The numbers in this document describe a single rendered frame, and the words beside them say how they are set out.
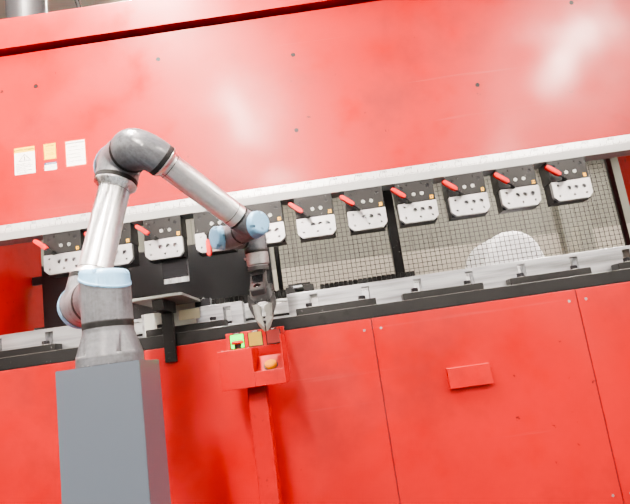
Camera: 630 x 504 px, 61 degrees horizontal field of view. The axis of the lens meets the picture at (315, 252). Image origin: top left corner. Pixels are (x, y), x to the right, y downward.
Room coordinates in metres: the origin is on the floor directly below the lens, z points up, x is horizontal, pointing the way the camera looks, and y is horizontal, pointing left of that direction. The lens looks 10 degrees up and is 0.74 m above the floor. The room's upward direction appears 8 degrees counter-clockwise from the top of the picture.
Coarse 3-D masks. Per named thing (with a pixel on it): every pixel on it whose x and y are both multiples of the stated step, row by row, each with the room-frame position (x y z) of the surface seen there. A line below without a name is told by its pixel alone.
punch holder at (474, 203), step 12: (456, 180) 2.04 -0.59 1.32; (468, 180) 2.04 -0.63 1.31; (480, 180) 2.03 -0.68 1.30; (444, 192) 2.08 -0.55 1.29; (456, 192) 2.04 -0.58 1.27; (468, 192) 2.04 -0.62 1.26; (480, 192) 2.04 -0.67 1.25; (456, 204) 2.03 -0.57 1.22; (468, 204) 2.03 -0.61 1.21; (480, 204) 2.03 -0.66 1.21; (456, 216) 2.05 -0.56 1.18; (468, 216) 2.07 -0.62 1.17; (480, 216) 2.11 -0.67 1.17
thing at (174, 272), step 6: (180, 258) 2.08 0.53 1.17; (186, 258) 2.08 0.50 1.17; (162, 264) 2.08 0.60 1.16; (168, 264) 2.08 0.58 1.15; (174, 264) 2.08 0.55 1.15; (180, 264) 2.08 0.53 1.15; (186, 264) 2.08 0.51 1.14; (162, 270) 2.08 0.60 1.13; (168, 270) 2.08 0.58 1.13; (174, 270) 2.08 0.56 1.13; (180, 270) 2.08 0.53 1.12; (186, 270) 2.08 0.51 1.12; (168, 276) 2.08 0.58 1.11; (174, 276) 2.08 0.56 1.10; (180, 276) 2.08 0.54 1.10; (186, 276) 2.09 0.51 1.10; (168, 282) 2.09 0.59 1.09; (174, 282) 2.09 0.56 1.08
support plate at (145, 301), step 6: (168, 294) 1.81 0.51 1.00; (174, 294) 1.81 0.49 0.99; (180, 294) 1.81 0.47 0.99; (186, 294) 1.87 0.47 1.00; (132, 300) 1.81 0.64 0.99; (138, 300) 1.81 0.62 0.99; (144, 300) 1.82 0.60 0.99; (150, 300) 1.84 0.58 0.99; (174, 300) 1.93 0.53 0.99; (180, 300) 1.95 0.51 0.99; (186, 300) 1.98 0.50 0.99; (192, 300) 2.00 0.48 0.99; (198, 300) 2.04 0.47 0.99; (150, 306) 2.00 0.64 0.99
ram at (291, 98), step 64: (384, 0) 2.04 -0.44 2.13; (448, 0) 2.04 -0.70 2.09; (512, 0) 2.03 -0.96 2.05; (576, 0) 2.03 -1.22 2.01; (0, 64) 2.06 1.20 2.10; (64, 64) 2.05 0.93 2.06; (128, 64) 2.05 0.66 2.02; (192, 64) 2.05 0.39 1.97; (256, 64) 2.05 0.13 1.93; (320, 64) 2.04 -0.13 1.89; (384, 64) 2.04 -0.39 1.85; (448, 64) 2.04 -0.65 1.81; (512, 64) 2.03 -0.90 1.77; (576, 64) 2.03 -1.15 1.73; (0, 128) 2.06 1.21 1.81; (64, 128) 2.05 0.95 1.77; (192, 128) 2.05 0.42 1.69; (256, 128) 2.05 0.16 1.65; (320, 128) 2.04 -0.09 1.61; (384, 128) 2.04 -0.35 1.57; (448, 128) 2.04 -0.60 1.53; (512, 128) 2.04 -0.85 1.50; (576, 128) 2.03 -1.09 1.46; (0, 192) 2.06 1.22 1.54; (64, 192) 2.05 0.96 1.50; (320, 192) 2.04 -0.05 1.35
